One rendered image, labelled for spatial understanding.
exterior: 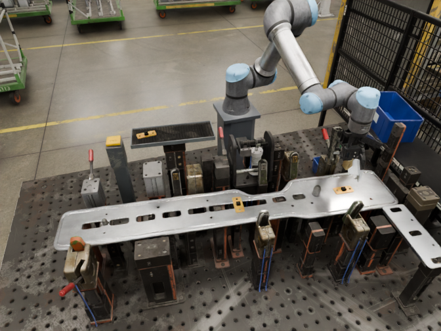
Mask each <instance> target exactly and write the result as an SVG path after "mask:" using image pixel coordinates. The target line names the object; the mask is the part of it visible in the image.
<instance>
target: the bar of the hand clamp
mask: <svg viewBox="0 0 441 331"><path fill-rule="evenodd" d="M341 133H342V128H341V127H332V132H331V139H330V144H329V151H328V155H327V156H328V157H329V164H330V163H331V156H332V154H333V157H334V158H335V159H334V160H333V163H334V164H336V162H337V155H338V154H334V152H336V151H338V150H335V145H336V142H337V139H340V138H341Z"/></svg>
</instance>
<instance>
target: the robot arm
mask: <svg viewBox="0 0 441 331"><path fill-rule="evenodd" d="M317 19H318V6H317V4H316V2H315V0H275V1H274V2H272V3H271V4H270V5H269V6H268V8H267V9H266V11H265V14H264V19H263V26H264V32H265V34H266V36H267V38H268V40H269V41H270V43H269V44H268V46H267V48H266V49H265V51H264V53H263V54H262V57H259V58H258V59H256V61H255V63H254V65H251V66H248V65H246V64H242V63H241V64H240V63H239V64H233V65H231V66H230V67H228V69H227V70H226V96H225V98H224V102H223V104H222V110H223V111H224V112H225V113H226V114H229V115H232V116H242V115H244V114H247V113H248V112H249V111H250V107H251V106H250V103H249V99H248V90H249V89H254V88H257V87H262V86H267V85H270V84H272V83H274V81H275V80H276V77H277V75H276V74H277V69H276V65H277V64H278V63H279V61H280V59H281V58H282V60H283V62H284V64H285V65H286V67H287V69H288V71H289V73H290V74H291V77H292V78H293V80H294V82H295V84H296V86H297V88H298V89H299V91H300V93H301V95H302V96H301V97H300V101H299V104H300V105H301V106H300V107H301V110H302V111H303V112H304V113H305V114H315V113H319V112H321V111H324V110H328V109H331V108H335V107H338V106H344V107H346V108H348V109H349V110H351V111H352V113H351V115H350V119H349V123H348V128H347V129H343V130H342V133H341V138H340V139H337V142H336V145H335V150H338V151H336V152H334V154H340V156H339V159H342V160H343V161H349V160H352V159H353V158H356V157H358V159H354V160H353V162H352V167H350V168H349V169H348V173H349V174H351V175H357V182H359V181H360V179H361V177H362V174H363V172H364V168H365V163H366V157H365V148H364V143H366V144H368V145H370V146H372V147H374V148H378V149H380V147H381V146H382V145H383V143H382V142H381V140H380V139H378V138H377V137H373V136H371V135H368V131H369V129H370V127H371V123H372V121H373V117H374V115H375V111H376V109H377V107H378V105H379V99H380V96H381V94H380V92H379V91H378V90H377V89H375V88H371V87H361V88H359V89H357V88H355V87H353V86H351V85H350V84H349V83H347V82H345V81H341V80H335V81H334V82H333V83H331V84H330V85H329V87H328V88H326V89H324V88H323V87H322V85H321V83H320V82H319V80H318V78H317V77H316V74H315V73H314V71H313V69H312V68H311V66H310V64H309V63H308V60H307V59H306V57H305V55H304V53H303V52H302V50H301V48H300V47H299V44H298V43H297V41H296V39H295V38H296V37H299V36H300V35H301V34H302V33H303V31H304V30H305V28H307V27H308V28H309V27H311V26H313V25H315V23H316V21H317ZM337 143H339V144H340V147H339V148H337Z"/></svg>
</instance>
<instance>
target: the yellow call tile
mask: <svg viewBox="0 0 441 331"><path fill-rule="evenodd" d="M120 143H121V135H118V136H111V137H107V139H106V146H114V145H120Z"/></svg>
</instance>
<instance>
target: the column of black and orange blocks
mask: <svg viewBox="0 0 441 331"><path fill-rule="evenodd" d="M405 130H406V126H405V125H404V124H403V123H402V122H401V123H399V122H397V123H394V125H393V128H392V131H391V134H390V137H389V138H388V141H387V143H388V144H385V145H384V148H385V149H384V151H383V154H382V156H381V159H380V160H379V163H380V164H378V165H377V168H376V170H375V174H376V175H377V176H378V177H379V178H380V179H381V180H382V181H383V180H384V178H385V175H386V174H387V171H388V169H389V167H390V164H391V162H392V159H393V158H394V155H395V153H396V150H397V148H398V146H399V144H400V141H401V140H402V137H403V135H404V132H405Z"/></svg>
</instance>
